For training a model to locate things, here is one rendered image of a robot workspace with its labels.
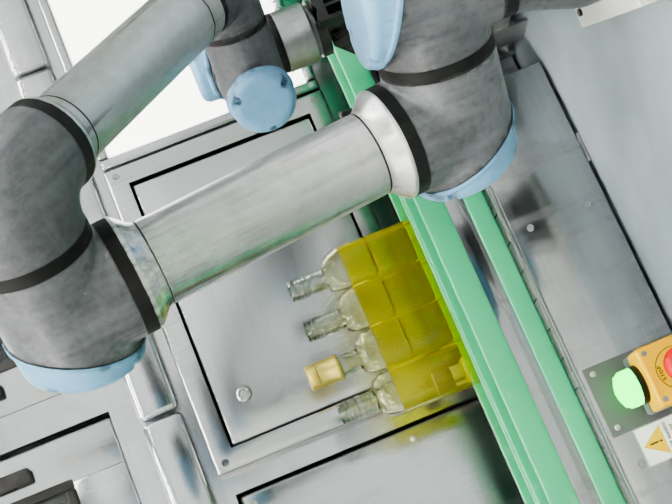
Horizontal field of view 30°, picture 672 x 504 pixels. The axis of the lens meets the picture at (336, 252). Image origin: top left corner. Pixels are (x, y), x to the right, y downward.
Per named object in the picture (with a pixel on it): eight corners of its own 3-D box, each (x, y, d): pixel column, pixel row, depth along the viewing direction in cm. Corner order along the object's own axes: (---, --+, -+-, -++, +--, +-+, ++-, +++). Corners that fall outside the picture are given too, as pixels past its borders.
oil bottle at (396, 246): (463, 206, 169) (316, 265, 167) (467, 193, 163) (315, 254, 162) (480, 243, 168) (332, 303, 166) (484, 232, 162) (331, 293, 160)
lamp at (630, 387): (627, 368, 143) (604, 378, 143) (636, 362, 139) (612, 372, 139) (645, 405, 142) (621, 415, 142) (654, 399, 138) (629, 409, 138)
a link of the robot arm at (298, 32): (293, 82, 153) (268, 26, 155) (327, 68, 153) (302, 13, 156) (289, 56, 146) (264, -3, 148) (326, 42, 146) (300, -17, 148)
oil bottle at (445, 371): (515, 322, 165) (365, 383, 163) (521, 313, 159) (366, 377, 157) (533, 361, 163) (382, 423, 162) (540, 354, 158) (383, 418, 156)
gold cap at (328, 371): (332, 348, 161) (300, 361, 160) (342, 368, 158) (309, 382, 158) (337, 364, 163) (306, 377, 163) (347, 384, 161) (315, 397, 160)
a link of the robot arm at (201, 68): (211, 118, 148) (198, 92, 155) (297, 84, 149) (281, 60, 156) (189, 59, 144) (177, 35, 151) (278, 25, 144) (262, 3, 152)
